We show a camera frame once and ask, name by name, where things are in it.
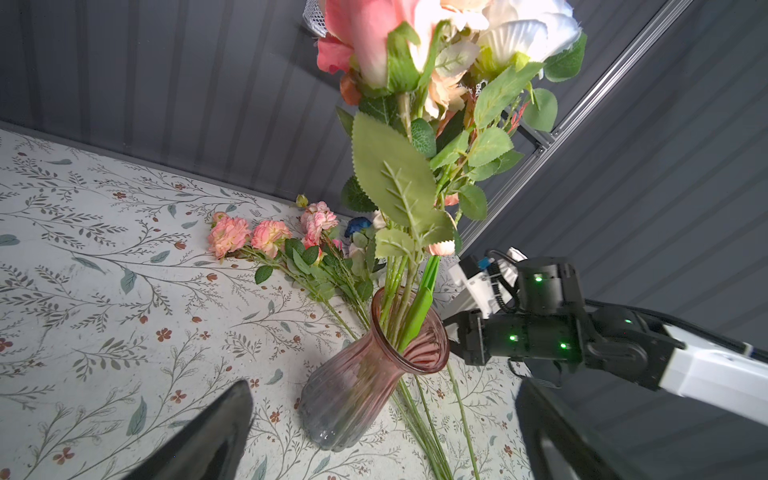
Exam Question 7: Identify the floral table mat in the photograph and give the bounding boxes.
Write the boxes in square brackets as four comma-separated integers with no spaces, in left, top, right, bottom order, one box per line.
[0,128,535,480]

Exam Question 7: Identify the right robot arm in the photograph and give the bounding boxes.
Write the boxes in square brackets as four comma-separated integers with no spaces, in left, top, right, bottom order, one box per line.
[443,252,767,424]

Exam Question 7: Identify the white rose stem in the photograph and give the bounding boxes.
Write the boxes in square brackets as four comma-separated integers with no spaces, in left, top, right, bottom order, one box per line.
[314,0,589,343]

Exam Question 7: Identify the bunch of artificial flowers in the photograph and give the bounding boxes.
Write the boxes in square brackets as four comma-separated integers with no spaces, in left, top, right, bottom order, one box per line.
[208,197,452,479]

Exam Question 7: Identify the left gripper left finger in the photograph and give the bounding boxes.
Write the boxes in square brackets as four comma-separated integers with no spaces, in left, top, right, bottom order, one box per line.
[126,380,253,480]

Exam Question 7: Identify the pink glass vase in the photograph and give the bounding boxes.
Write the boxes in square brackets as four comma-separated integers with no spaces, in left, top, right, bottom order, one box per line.
[298,290,450,452]

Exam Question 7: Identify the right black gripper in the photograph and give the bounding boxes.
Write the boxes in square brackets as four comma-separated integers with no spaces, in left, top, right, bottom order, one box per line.
[442,256,591,370]

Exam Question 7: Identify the white wire basket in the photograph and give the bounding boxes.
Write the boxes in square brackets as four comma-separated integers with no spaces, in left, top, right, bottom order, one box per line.
[302,0,327,38]

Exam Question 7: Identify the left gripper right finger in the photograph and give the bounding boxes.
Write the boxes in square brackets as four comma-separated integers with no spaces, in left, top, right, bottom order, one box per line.
[515,379,648,479]

